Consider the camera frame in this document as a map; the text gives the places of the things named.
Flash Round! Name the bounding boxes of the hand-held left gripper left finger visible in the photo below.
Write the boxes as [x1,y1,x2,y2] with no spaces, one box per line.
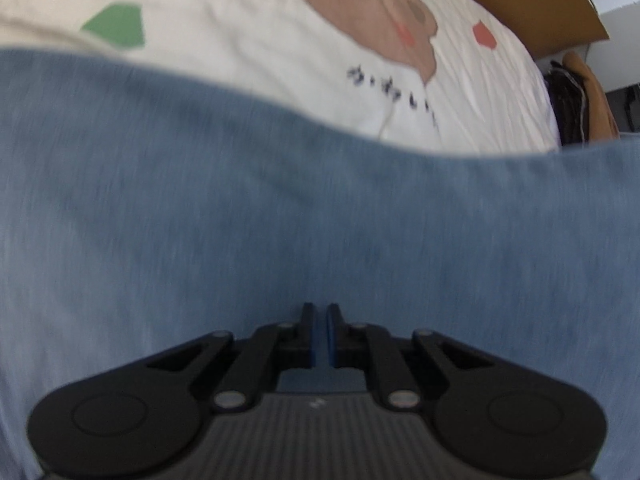
[145,302,318,413]

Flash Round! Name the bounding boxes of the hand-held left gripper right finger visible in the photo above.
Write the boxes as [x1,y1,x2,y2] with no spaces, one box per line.
[325,302,493,413]

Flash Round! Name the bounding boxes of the light blue jeans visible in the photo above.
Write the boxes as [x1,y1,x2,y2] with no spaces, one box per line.
[0,47,640,480]

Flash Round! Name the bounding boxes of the cream printed bedsheet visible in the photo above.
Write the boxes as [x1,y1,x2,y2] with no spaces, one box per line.
[0,0,563,156]

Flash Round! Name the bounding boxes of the dark plaid cloth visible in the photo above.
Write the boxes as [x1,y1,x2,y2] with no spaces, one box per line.
[547,60,588,148]

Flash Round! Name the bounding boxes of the tan cloth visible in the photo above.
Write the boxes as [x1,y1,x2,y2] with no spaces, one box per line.
[562,50,618,143]

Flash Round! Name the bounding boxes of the brown cardboard sheet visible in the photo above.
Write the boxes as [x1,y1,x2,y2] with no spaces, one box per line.
[415,0,613,61]

